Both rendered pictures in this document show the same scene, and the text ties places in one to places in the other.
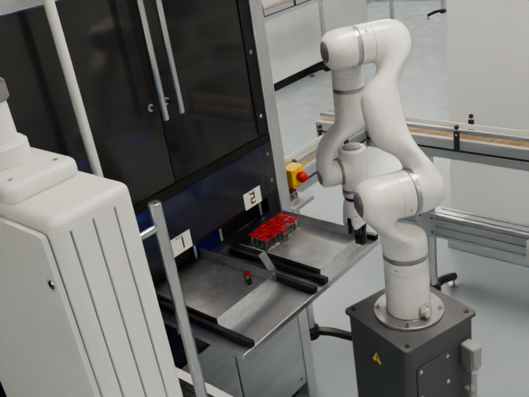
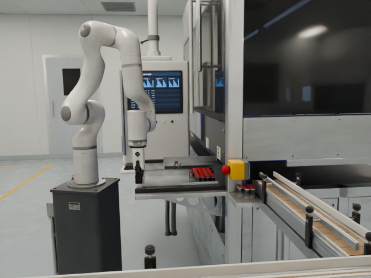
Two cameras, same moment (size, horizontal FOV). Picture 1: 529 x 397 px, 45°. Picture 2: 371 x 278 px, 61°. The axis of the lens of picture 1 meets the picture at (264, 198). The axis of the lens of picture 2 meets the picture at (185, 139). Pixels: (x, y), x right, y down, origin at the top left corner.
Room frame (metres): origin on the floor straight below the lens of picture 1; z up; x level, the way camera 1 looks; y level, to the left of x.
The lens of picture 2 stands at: (2.86, -1.23, 1.30)
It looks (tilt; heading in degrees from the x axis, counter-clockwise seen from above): 8 degrees down; 130
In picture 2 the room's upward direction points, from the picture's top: 1 degrees counter-clockwise
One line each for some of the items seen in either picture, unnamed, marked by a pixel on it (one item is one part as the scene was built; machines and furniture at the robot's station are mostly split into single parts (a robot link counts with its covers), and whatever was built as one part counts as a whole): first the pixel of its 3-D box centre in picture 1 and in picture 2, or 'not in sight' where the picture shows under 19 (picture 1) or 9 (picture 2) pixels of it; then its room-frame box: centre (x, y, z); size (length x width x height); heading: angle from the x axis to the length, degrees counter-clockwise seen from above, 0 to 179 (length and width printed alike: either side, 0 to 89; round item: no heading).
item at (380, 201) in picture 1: (391, 217); (88, 123); (1.45, -0.31, 1.16); 0.19 x 0.12 x 0.24; 101
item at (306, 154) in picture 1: (309, 158); (302, 209); (2.51, -0.22, 0.92); 0.69 x 0.16 x 0.16; 135
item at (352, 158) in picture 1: (352, 166); (137, 124); (1.79, -0.28, 1.17); 0.09 x 0.08 x 0.13; 101
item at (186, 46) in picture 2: not in sight; (187, 73); (0.90, 1.15, 1.50); 0.48 x 0.01 x 0.59; 135
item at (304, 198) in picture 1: (290, 200); (248, 199); (2.24, -0.10, 0.87); 0.14 x 0.13 x 0.02; 45
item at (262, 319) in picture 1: (261, 270); (183, 175); (1.77, 0.05, 0.87); 0.70 x 0.48 x 0.02; 135
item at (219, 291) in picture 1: (208, 283); (192, 163); (1.70, 0.22, 0.90); 0.34 x 0.26 x 0.04; 45
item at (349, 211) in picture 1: (357, 208); (138, 155); (1.79, -0.28, 1.03); 0.10 x 0.08 x 0.11; 135
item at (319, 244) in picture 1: (302, 241); (178, 178); (1.87, -0.10, 0.90); 0.34 x 0.26 x 0.04; 45
